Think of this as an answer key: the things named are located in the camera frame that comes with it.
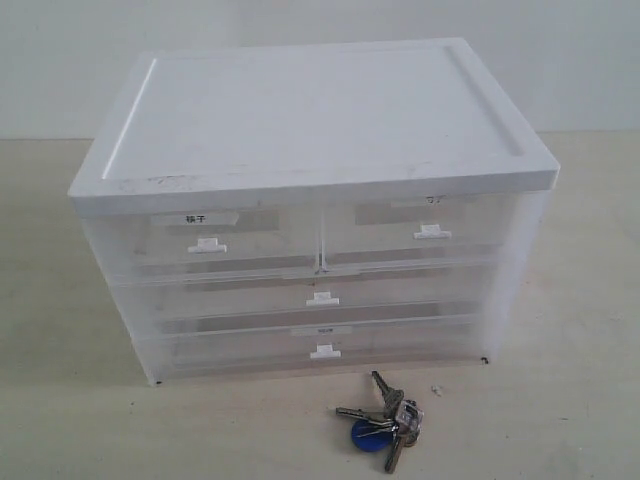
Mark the key bunch with blue tag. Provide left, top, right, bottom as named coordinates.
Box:
left=335, top=371, right=424, bottom=474

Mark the translucent plastic drawer cabinet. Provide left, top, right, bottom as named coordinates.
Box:
left=68, top=38, right=560, bottom=385

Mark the middle wide clear drawer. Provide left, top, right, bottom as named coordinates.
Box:
left=149, top=264, right=495, bottom=334

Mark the wide clear drawer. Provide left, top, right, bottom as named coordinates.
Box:
left=146, top=315, right=488, bottom=383
left=149, top=264, right=495, bottom=334

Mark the bottom wide clear drawer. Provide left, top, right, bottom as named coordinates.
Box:
left=146, top=315, right=488, bottom=383

